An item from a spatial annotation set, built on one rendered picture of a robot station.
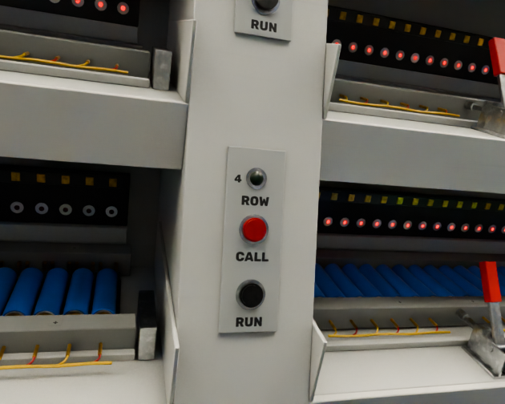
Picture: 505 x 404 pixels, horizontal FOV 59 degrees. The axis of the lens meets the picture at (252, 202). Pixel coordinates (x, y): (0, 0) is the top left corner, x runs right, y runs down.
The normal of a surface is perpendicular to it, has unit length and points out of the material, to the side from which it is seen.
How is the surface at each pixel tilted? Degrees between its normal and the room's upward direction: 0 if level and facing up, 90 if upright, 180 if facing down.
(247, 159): 90
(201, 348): 90
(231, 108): 90
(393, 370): 21
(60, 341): 111
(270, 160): 90
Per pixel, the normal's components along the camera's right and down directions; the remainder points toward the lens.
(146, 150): 0.25, 0.36
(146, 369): 0.15, -0.93
